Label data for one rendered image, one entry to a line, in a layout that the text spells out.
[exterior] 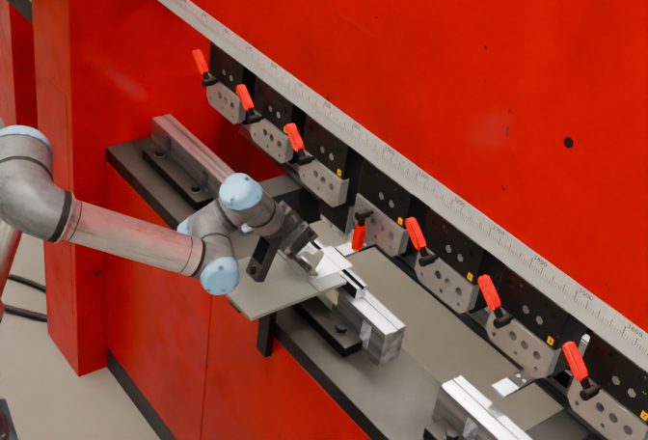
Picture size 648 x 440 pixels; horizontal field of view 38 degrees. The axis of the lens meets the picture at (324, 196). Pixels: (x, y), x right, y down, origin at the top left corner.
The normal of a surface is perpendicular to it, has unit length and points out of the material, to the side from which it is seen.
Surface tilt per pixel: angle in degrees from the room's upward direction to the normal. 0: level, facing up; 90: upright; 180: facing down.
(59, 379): 0
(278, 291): 0
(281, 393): 90
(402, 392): 0
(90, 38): 90
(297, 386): 90
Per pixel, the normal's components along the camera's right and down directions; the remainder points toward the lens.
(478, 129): -0.79, 0.25
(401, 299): 0.13, -0.83
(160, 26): 0.60, 0.50
